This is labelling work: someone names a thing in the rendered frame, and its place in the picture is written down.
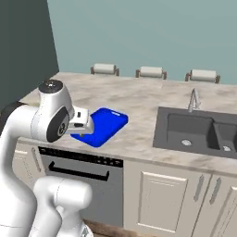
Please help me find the silver tap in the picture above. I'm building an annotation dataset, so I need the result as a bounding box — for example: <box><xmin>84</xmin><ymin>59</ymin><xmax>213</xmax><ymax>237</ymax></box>
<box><xmin>187</xmin><ymin>88</ymin><xmax>202</xmax><ymax>114</ymax></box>

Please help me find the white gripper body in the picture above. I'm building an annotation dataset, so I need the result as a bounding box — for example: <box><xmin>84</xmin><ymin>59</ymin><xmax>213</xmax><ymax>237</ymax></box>
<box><xmin>68</xmin><ymin>118</ymin><xmax>95</xmax><ymax>136</ymax></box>

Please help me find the grey dishwasher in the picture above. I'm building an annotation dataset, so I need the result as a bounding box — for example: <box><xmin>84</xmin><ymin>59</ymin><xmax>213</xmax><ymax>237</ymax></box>
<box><xmin>38</xmin><ymin>145</ymin><xmax>125</xmax><ymax>229</ymax></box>

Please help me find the white cushioned stool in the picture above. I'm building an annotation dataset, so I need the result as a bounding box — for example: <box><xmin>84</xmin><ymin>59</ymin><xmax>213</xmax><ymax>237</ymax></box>
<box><xmin>184</xmin><ymin>69</ymin><xmax>221</xmax><ymax>84</ymax></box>
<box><xmin>134</xmin><ymin>66</ymin><xmax>168</xmax><ymax>81</ymax></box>
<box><xmin>90</xmin><ymin>63</ymin><xmax>120</xmax><ymax>77</ymax></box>

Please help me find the beige cupboard door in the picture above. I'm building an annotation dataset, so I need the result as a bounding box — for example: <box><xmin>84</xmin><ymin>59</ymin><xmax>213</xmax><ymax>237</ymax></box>
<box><xmin>192</xmin><ymin>175</ymin><xmax>237</xmax><ymax>237</ymax></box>
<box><xmin>123</xmin><ymin>160</ymin><xmax>213</xmax><ymax>237</ymax></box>
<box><xmin>11</xmin><ymin>141</ymin><xmax>48</xmax><ymax>190</ymax></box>

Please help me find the blue tray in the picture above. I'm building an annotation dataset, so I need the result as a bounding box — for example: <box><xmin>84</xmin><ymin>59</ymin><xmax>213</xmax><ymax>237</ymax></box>
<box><xmin>69</xmin><ymin>106</ymin><xmax>130</xmax><ymax>149</ymax></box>

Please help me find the dark grey double sink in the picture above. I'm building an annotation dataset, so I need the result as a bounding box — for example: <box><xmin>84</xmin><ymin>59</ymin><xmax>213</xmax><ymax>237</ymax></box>
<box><xmin>152</xmin><ymin>106</ymin><xmax>237</xmax><ymax>160</ymax></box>

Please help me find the black dishwasher handle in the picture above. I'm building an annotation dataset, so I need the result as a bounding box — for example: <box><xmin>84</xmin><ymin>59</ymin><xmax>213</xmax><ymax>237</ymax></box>
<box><xmin>48</xmin><ymin>160</ymin><xmax>111</xmax><ymax>182</ymax></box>

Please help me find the grey cupboard handle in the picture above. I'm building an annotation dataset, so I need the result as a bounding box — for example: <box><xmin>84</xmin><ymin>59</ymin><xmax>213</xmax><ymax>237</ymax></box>
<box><xmin>30</xmin><ymin>146</ymin><xmax>43</xmax><ymax>173</ymax></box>
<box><xmin>193</xmin><ymin>174</ymin><xmax>206</xmax><ymax>203</ymax></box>
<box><xmin>209</xmin><ymin>177</ymin><xmax>222</xmax><ymax>206</ymax></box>

